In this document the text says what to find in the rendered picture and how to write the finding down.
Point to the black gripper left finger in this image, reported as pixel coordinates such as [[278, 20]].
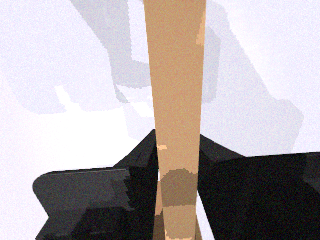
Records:
[[131, 183]]

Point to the long wooden rail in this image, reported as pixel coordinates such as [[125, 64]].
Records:
[[175, 31]]

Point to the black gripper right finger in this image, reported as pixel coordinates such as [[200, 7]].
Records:
[[226, 181]]

